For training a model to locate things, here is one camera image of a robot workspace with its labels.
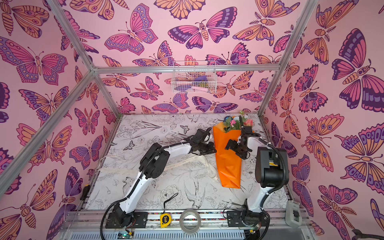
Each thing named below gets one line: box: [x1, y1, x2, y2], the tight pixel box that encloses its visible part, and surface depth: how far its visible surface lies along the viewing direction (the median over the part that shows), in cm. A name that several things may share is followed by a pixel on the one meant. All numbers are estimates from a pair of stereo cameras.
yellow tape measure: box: [160, 192, 179, 229], surface depth 74 cm
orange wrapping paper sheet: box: [213, 121, 243, 189], surface depth 90 cm
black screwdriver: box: [80, 184, 90, 201], surface depth 87 cm
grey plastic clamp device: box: [285, 200, 302, 228], surface depth 73 cm
